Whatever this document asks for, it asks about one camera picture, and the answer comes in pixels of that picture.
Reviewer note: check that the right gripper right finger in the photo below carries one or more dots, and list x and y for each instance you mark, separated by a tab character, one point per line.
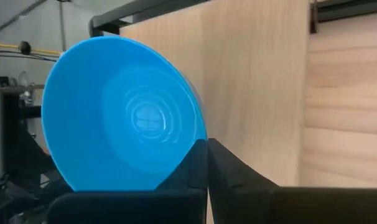
269	205

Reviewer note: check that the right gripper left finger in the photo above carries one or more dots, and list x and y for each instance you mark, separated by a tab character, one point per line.
176	205

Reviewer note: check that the blue plastic mini bowl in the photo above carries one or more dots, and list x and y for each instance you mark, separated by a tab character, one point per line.
114	124

